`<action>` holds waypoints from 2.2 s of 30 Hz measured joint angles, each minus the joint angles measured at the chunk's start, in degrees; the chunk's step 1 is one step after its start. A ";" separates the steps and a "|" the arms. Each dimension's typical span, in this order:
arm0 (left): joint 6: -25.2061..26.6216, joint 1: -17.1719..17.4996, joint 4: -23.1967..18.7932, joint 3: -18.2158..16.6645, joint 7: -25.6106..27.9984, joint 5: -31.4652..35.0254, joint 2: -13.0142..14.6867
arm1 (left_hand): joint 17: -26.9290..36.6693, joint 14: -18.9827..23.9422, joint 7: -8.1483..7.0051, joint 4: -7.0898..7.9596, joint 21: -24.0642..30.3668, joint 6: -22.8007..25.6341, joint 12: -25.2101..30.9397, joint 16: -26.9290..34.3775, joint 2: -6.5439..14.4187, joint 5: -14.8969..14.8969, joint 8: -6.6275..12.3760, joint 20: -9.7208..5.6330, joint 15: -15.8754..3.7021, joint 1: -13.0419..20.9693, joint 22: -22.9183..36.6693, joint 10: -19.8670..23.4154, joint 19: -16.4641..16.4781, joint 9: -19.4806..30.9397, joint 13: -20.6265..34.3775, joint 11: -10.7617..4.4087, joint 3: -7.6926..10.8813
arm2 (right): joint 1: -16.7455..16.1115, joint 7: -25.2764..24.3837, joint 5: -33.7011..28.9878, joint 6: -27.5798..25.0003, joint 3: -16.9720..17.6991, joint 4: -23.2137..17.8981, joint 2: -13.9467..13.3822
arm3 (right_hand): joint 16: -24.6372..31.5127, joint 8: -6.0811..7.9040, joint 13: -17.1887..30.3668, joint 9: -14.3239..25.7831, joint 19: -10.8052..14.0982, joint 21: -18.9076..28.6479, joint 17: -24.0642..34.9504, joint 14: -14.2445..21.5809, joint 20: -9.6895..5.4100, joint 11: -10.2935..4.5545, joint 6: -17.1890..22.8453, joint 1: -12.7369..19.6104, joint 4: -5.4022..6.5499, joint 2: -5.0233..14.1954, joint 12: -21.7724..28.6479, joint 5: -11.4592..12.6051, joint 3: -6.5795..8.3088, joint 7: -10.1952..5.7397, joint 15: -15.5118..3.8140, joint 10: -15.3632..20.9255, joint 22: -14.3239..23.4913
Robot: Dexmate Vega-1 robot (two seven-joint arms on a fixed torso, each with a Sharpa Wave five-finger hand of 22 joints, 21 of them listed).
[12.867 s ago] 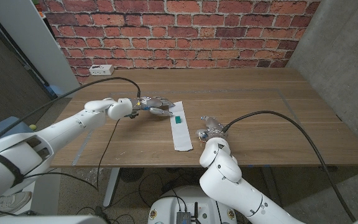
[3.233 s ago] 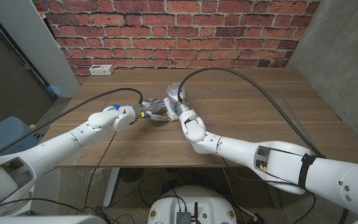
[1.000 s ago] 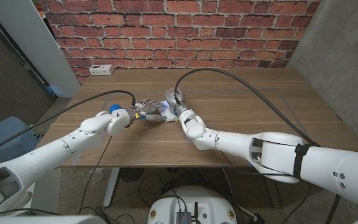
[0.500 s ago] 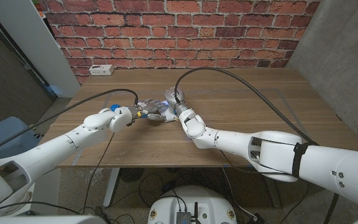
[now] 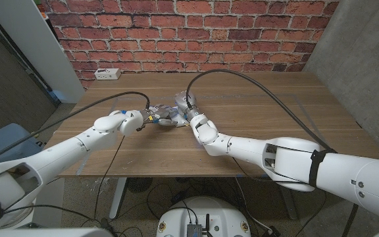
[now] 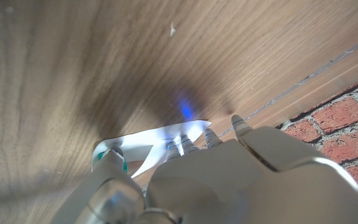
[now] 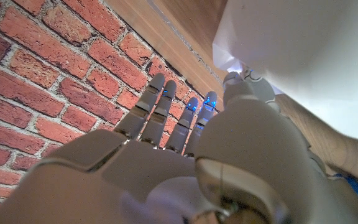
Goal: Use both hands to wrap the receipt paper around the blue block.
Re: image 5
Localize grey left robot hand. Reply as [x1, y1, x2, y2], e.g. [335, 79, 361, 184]
[141, 104, 180, 128]

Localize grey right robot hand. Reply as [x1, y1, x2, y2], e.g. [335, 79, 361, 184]
[174, 91, 204, 122]

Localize white receipt paper strip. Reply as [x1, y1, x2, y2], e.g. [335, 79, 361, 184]
[166, 104, 191, 128]

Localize clear plastic wrap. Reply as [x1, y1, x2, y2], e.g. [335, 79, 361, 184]
[80, 177, 111, 197]

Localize white power strip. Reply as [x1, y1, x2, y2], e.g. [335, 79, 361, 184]
[93, 68, 122, 81]

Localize red brick print backdrop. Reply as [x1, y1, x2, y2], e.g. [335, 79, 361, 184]
[41, 0, 340, 89]

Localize black round floor fan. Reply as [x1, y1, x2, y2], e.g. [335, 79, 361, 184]
[126, 177, 153, 194]

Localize white table leg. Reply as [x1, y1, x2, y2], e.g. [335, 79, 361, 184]
[109, 177, 128, 220]

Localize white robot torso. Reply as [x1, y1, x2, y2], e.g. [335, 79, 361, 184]
[156, 196, 252, 237]

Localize small grey electronics box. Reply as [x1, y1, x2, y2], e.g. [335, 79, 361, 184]
[186, 223, 203, 237]

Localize white upright panel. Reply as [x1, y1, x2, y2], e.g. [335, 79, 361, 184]
[0, 0, 85, 103]

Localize grey table leg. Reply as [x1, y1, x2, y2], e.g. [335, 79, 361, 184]
[280, 187, 299, 221]

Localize white robot chest shell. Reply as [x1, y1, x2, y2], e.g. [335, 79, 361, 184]
[0, 226, 114, 237]

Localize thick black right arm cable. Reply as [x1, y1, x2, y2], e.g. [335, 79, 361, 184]
[185, 68, 360, 237]

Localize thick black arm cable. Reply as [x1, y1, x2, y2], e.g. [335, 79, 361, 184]
[185, 68, 360, 237]
[0, 91, 151, 169]

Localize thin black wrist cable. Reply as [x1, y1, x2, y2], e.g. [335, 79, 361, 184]
[93, 136, 126, 220]

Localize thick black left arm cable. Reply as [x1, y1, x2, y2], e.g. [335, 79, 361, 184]
[0, 91, 151, 169]

